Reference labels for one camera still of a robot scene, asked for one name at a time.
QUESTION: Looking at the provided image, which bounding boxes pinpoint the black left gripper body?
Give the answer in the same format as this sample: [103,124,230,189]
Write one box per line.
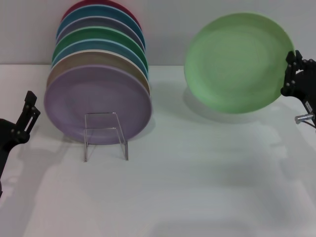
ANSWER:
[0,118,27,198]

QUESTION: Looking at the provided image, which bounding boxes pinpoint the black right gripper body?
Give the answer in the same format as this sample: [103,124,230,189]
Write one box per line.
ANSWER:
[293,70,316,116]

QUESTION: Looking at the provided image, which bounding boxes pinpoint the light green plate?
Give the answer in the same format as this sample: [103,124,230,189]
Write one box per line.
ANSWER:
[184,12,296,115]

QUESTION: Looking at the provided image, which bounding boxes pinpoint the lavender plate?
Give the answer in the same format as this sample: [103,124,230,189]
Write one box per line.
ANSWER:
[43,64,153,146]

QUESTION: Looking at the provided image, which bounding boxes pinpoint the tan beige plate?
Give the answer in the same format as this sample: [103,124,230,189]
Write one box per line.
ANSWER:
[46,49,151,96]

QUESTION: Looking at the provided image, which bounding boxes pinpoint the light blue plate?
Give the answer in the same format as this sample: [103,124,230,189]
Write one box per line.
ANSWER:
[51,38,150,79]

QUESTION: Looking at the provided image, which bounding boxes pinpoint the dark green plate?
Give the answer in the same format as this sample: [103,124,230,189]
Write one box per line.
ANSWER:
[51,26,149,72]

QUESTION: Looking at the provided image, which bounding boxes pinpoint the dark red plate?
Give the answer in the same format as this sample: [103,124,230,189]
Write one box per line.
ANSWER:
[61,0,141,30]

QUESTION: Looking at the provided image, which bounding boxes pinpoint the grey purple plate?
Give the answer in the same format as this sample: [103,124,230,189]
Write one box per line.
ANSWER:
[56,16,145,50]

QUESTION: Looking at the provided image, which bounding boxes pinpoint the deep teal plate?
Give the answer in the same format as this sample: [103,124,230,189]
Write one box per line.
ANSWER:
[56,4,146,51]

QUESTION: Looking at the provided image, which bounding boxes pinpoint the right gripper silver connector cable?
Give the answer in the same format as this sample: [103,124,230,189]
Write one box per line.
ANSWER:
[295,113,316,129]

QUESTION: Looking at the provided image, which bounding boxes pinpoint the clear wire plate rack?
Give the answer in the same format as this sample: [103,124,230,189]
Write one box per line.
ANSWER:
[82,112,129,162]

